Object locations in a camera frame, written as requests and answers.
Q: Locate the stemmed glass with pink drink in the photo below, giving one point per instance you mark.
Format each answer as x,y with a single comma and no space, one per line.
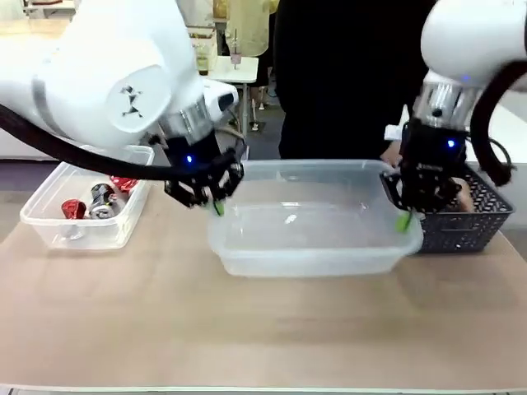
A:
236,55

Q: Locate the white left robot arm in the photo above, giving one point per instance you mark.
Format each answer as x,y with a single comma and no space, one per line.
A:
103,70

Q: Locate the black perforated plastic basket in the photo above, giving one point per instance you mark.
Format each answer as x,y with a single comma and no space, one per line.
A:
473,232

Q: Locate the plastic cup with green drink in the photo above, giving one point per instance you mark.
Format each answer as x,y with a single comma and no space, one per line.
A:
202,61

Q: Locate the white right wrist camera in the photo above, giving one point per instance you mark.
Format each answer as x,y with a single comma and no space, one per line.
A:
393,132

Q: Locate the person in yellow shirt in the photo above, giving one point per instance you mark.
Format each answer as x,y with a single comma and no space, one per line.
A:
251,29

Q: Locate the red white checked can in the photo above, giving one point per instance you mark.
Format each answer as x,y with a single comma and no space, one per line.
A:
123,184

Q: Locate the wooden counter top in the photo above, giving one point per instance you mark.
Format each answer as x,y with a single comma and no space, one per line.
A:
33,31

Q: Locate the white standing desk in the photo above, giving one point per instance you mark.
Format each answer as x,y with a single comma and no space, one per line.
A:
239,70

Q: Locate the crumpled brown paper waste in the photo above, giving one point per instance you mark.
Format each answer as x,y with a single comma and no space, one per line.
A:
464,197

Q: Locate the clear plastic bin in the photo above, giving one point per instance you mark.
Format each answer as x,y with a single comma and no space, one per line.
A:
313,247
82,230

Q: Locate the white slotted plastic basket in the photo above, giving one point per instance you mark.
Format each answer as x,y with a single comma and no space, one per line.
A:
203,41

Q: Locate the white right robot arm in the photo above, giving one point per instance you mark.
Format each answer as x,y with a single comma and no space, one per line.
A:
461,41

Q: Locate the crushed red can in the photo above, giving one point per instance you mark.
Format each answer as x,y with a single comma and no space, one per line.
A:
74,209

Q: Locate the person's left hand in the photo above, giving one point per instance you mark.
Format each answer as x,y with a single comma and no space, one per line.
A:
392,153

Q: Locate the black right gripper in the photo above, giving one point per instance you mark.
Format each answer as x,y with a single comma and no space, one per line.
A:
432,156

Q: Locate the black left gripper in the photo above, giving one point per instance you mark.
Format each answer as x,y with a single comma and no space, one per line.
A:
193,156

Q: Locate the person in black top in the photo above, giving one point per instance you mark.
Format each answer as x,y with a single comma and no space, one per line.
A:
350,82

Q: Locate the white side table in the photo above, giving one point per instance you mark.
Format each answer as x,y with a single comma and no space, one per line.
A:
512,107

